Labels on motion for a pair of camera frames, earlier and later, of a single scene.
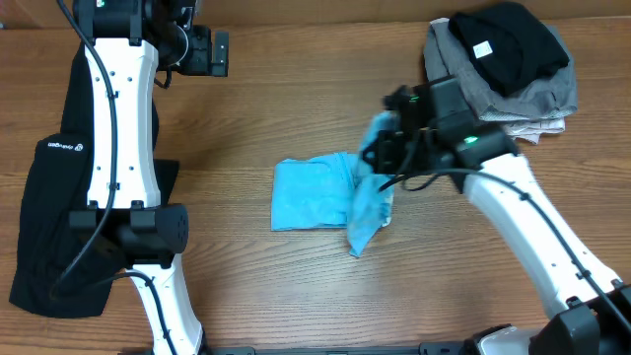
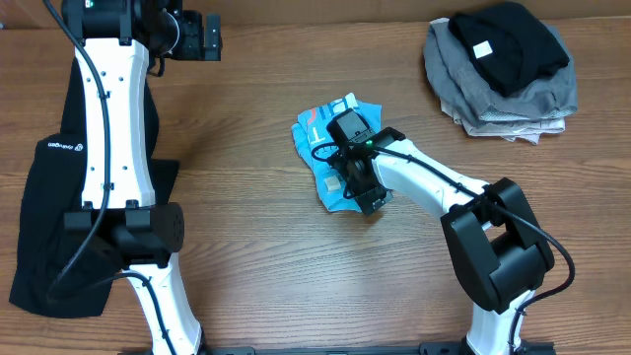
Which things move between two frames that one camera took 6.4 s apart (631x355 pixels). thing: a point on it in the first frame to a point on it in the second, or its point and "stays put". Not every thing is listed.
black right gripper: (381, 147) to (371, 200)
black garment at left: (59, 178) stays put
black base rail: (424, 348) stays put
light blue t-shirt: (336, 189) to (311, 131)
